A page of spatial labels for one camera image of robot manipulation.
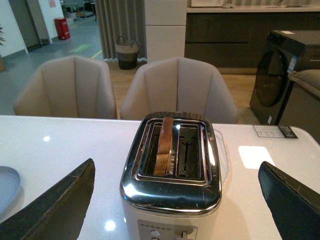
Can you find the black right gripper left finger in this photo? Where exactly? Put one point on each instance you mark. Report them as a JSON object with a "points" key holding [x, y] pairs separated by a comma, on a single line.
{"points": [[57, 214]]}

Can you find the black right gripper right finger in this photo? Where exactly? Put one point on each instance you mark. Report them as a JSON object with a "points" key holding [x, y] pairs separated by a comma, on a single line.
{"points": [[295, 208]]}

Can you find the grey round plate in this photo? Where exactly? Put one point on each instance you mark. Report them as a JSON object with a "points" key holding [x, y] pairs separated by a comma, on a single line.
{"points": [[10, 182]]}

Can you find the bread slice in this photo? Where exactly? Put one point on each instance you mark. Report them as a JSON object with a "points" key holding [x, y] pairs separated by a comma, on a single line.
{"points": [[163, 156]]}

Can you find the label card on table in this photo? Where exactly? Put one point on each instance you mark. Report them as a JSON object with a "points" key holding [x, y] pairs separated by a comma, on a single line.
{"points": [[275, 131]]}

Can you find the clear glass tray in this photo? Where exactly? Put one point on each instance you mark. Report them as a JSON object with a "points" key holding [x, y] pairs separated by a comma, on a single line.
{"points": [[224, 158]]}

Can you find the chrome white toaster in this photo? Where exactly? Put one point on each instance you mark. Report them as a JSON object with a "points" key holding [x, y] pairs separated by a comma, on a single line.
{"points": [[183, 204]]}

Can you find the beige chair left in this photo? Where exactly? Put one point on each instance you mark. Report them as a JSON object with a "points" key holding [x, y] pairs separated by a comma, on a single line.
{"points": [[69, 87]]}

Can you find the beige chair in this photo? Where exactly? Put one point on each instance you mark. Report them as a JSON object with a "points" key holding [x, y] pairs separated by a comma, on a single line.
{"points": [[69, 87], [180, 85]]}

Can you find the black washing machine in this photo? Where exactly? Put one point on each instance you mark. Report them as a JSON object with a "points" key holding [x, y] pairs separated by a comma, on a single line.
{"points": [[285, 51]]}

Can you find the beige chair right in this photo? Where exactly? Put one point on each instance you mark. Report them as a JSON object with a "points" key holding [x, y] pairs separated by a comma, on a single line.
{"points": [[180, 85]]}

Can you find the woven basket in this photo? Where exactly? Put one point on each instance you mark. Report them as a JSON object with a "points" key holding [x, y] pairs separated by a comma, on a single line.
{"points": [[126, 53]]}

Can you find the dark kitchen counter cabinet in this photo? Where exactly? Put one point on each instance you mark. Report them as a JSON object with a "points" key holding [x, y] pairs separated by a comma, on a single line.
{"points": [[233, 39]]}

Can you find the red box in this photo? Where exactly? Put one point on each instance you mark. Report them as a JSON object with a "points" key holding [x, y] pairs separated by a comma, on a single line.
{"points": [[62, 28]]}

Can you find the grey curtain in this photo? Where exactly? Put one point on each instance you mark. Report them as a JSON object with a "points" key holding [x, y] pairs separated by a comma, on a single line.
{"points": [[124, 18]]}

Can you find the white pillar cabinet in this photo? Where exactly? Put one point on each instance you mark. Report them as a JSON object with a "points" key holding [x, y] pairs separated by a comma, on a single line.
{"points": [[165, 29]]}

